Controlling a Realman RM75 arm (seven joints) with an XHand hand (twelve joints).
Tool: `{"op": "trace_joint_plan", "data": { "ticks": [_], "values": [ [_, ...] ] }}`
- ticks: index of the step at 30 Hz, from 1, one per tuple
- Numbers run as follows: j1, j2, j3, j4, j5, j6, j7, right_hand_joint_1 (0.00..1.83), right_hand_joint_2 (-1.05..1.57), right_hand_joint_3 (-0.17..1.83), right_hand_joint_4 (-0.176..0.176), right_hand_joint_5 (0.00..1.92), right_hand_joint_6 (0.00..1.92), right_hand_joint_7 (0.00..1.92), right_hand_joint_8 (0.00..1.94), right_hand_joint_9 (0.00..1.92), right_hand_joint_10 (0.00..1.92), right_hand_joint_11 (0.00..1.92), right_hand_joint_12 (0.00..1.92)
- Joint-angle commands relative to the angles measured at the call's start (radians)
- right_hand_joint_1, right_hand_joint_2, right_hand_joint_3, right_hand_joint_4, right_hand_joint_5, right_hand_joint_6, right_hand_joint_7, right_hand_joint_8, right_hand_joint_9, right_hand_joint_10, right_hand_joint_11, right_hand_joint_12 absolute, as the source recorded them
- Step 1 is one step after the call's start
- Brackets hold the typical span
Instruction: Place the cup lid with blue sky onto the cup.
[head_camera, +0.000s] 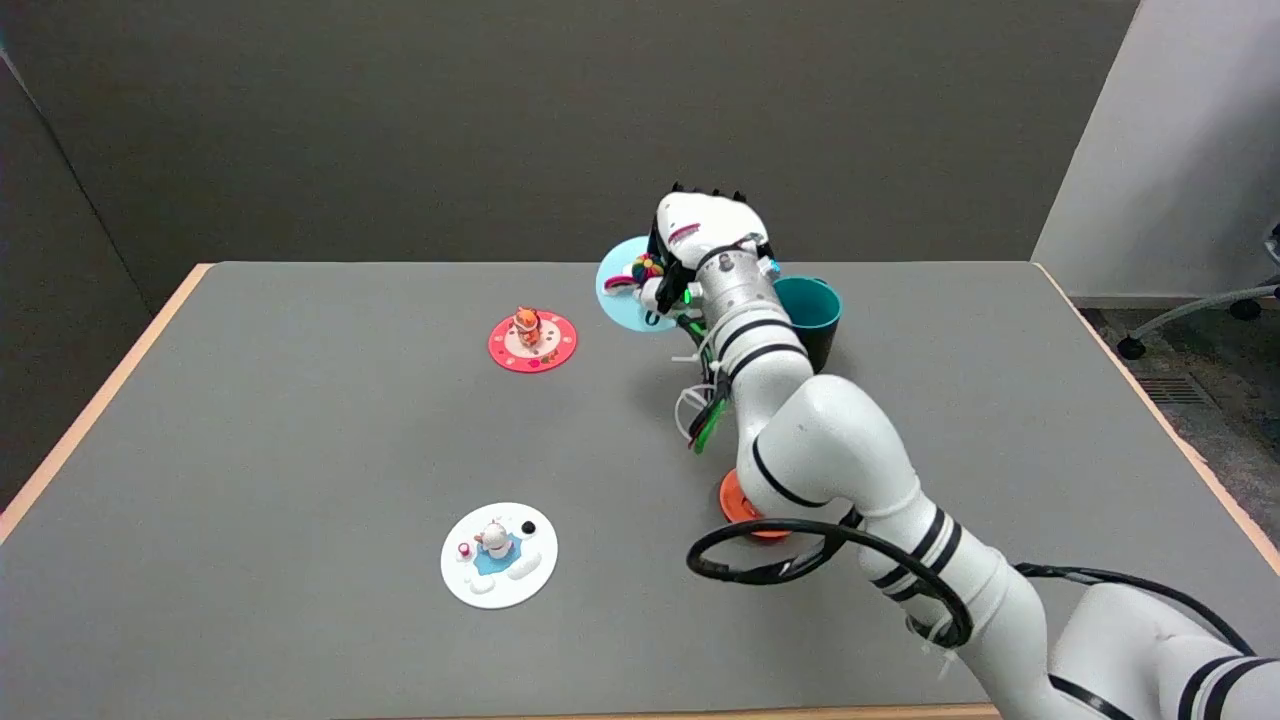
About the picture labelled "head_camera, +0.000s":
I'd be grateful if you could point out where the orange fox cup lid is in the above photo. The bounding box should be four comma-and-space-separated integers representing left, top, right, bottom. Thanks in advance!
719, 468, 792, 541

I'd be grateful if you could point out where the white cup lid with snowman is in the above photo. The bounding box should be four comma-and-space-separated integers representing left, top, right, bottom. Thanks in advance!
441, 502, 559, 610

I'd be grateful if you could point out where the light blue rainbow cup lid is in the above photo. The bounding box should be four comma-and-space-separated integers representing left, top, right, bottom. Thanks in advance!
596, 236, 686, 333

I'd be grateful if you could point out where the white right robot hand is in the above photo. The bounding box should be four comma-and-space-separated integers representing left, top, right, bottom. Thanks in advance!
639, 184, 777, 328

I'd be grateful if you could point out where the office chair base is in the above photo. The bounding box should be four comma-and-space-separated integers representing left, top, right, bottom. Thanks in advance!
1117, 222, 1280, 361

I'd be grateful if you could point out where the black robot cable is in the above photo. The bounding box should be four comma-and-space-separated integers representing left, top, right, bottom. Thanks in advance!
686, 518, 1258, 658

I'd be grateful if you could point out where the black cup with teal interior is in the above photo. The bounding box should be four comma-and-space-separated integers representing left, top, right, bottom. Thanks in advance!
771, 276, 843, 375

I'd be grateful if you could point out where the red cup lid with hamster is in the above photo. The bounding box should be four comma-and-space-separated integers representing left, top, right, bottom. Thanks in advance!
488, 307, 579, 374

